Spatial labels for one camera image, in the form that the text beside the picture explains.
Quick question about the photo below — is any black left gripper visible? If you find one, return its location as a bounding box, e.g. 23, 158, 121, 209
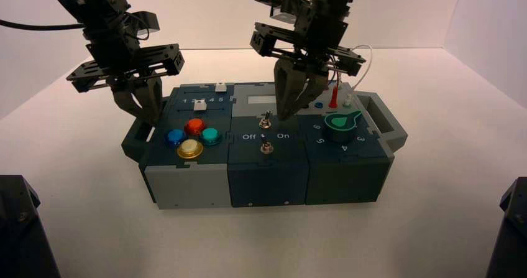
66, 40, 185, 126

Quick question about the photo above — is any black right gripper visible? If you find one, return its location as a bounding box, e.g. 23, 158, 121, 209
249, 7, 367, 123

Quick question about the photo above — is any dark green grey control box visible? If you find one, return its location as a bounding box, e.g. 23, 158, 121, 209
121, 82, 409, 210

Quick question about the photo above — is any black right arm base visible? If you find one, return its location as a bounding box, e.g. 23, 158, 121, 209
485, 177, 527, 278

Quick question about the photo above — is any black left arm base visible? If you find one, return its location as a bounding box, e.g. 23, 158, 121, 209
0, 175, 62, 278

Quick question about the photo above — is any grey rectangular display window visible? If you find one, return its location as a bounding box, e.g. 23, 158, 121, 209
247, 95, 277, 105

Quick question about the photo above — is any blue round push button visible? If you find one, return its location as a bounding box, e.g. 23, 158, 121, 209
164, 129, 188, 147

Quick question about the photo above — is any green pointer rotary knob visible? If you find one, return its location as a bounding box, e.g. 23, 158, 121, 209
322, 109, 364, 142

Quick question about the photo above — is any red round push button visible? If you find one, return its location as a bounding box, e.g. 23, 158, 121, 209
184, 118, 207, 136

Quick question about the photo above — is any yellow round push button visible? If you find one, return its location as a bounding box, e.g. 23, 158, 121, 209
176, 139, 204, 159

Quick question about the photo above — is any teal round push button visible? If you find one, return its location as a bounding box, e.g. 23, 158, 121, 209
199, 127, 223, 147

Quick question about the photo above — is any red plug jumper cable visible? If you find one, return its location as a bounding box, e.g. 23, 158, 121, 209
328, 72, 341, 109

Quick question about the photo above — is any white plug jumper cable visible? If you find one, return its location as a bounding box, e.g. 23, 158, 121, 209
342, 44, 374, 107

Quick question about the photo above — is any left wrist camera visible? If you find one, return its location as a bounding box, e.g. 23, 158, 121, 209
131, 11, 161, 39

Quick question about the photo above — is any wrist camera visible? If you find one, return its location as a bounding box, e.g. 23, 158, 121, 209
269, 0, 312, 25
131, 11, 161, 39

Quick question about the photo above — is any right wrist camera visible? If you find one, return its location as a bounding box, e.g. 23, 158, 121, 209
269, 0, 312, 25

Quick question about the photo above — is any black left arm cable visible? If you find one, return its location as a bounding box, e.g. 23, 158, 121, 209
0, 19, 86, 32

